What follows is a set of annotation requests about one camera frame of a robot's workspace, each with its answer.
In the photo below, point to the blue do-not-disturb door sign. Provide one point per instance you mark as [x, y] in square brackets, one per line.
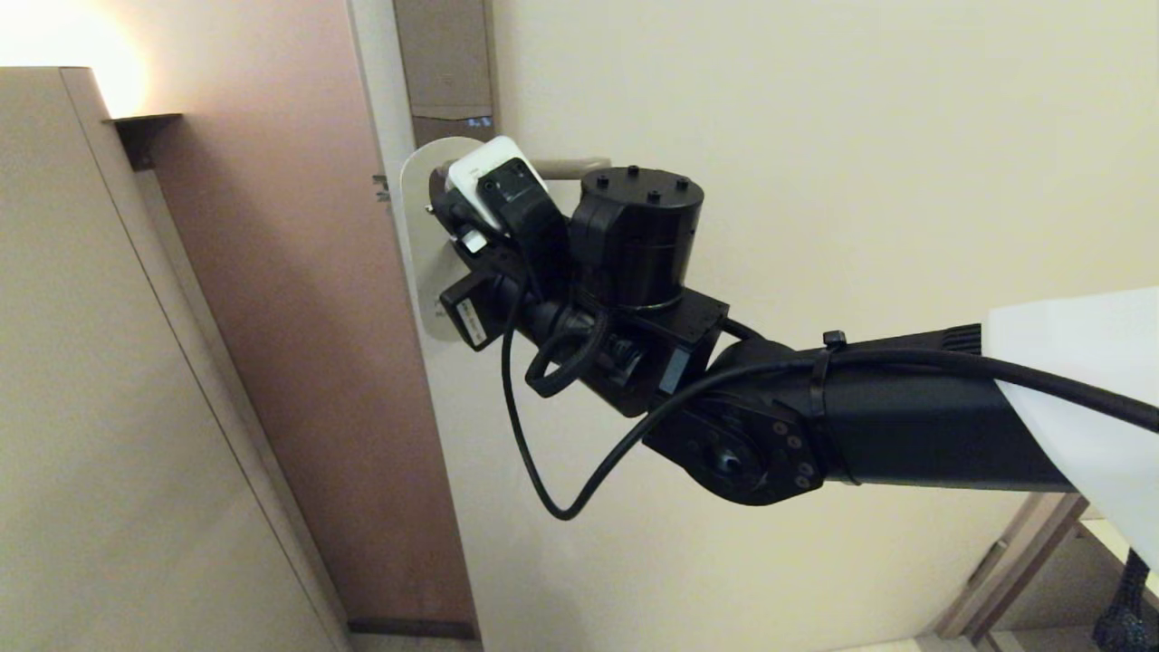
[416, 226]

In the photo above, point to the black right camera bracket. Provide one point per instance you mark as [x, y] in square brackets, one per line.
[534, 226]

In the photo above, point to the small metal latch plate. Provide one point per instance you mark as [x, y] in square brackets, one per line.
[382, 188]

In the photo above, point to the dark wall lamp bracket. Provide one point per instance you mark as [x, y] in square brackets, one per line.
[145, 136]

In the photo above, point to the white door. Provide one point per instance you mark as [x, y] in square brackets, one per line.
[905, 91]

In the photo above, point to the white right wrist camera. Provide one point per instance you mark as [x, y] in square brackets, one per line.
[475, 172]

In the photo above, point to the brown door lock plate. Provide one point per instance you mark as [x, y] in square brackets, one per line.
[444, 54]

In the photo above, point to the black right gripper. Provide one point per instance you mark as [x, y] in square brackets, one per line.
[489, 299]

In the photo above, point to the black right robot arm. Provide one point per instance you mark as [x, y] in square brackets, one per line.
[905, 426]

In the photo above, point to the brown closet door frame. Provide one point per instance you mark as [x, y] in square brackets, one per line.
[1005, 570]

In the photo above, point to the dark baseboard strip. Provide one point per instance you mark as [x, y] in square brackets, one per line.
[407, 629]

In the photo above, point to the brown frame hinge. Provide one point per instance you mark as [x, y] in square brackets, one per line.
[987, 561]

